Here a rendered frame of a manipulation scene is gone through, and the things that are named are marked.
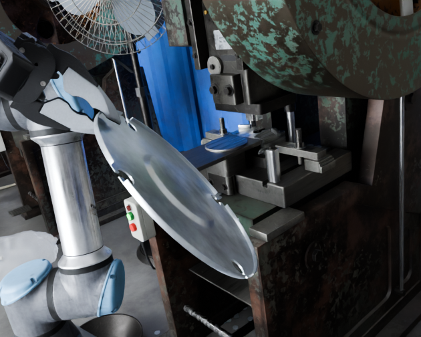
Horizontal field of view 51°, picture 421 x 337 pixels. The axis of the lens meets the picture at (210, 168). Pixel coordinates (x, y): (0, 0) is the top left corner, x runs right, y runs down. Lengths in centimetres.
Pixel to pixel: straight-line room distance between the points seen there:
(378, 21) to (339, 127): 52
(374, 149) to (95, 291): 87
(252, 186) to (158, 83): 271
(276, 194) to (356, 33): 48
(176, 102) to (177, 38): 237
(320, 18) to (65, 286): 72
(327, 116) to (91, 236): 78
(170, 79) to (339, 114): 245
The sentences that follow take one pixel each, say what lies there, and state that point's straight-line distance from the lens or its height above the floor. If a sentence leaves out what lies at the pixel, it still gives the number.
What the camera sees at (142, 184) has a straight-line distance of 50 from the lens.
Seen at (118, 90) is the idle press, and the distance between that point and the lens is 276.
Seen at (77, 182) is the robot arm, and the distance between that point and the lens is 94.
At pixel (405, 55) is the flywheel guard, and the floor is 100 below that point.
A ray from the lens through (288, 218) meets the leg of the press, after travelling 111.
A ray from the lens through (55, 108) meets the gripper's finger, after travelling 57.
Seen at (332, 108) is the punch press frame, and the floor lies 82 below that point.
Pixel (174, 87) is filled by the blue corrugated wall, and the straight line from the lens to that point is 365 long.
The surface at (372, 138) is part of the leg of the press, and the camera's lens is 139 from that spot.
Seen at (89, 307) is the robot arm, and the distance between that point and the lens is 100.
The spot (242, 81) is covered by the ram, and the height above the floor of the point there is 95.
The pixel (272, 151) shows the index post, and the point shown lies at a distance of 112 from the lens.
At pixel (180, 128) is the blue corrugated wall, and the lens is 373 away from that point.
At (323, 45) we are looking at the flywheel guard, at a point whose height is 107.
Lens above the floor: 116
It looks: 20 degrees down
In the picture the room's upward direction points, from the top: 9 degrees counter-clockwise
